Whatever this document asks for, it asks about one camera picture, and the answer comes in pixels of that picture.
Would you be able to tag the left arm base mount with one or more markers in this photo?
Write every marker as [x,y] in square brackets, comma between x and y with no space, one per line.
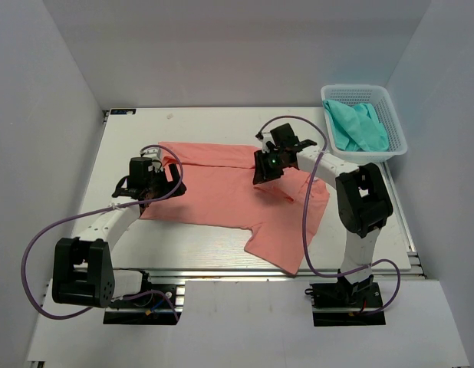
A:
[161,304]

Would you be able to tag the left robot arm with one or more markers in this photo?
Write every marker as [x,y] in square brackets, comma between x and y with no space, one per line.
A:
[83,271]

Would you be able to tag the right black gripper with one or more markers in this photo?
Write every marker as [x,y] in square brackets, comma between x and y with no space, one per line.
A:
[262,173]

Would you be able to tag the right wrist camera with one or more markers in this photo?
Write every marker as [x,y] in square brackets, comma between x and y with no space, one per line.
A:
[268,143]

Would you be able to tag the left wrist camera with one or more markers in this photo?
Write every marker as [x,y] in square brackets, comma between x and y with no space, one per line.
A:
[155,155]

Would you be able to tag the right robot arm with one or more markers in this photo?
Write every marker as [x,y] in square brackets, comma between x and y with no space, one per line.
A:
[363,202]

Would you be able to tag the teal t shirt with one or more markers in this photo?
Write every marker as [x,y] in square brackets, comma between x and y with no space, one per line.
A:
[356,128]

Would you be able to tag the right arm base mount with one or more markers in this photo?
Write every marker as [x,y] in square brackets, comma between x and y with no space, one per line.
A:
[337,305]

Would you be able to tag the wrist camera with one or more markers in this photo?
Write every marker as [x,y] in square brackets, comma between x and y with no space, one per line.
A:
[155,155]
[268,143]

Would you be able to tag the blue table label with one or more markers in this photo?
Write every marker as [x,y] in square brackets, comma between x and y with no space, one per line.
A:
[123,111]

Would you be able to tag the pink t shirt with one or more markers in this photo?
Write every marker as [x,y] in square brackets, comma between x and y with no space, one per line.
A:
[283,215]

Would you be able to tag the white plastic basket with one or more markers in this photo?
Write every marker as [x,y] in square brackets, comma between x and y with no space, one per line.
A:
[352,94]

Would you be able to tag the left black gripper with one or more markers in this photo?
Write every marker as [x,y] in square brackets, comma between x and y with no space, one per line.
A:
[175,174]

